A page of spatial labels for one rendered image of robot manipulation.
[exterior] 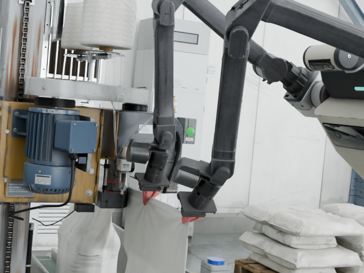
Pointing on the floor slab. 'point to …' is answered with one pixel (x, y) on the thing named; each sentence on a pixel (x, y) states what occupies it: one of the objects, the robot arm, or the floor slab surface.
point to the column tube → (11, 63)
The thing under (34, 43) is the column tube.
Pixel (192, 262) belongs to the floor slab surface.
